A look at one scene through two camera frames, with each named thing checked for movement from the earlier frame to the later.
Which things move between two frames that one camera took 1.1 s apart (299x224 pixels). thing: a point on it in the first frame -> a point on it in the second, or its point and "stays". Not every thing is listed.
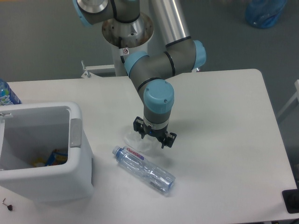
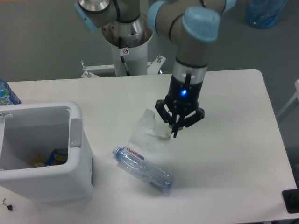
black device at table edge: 291,198 stays
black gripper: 160,134 -> 187,82
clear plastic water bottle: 137,164 stays
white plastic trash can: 27,131 stays
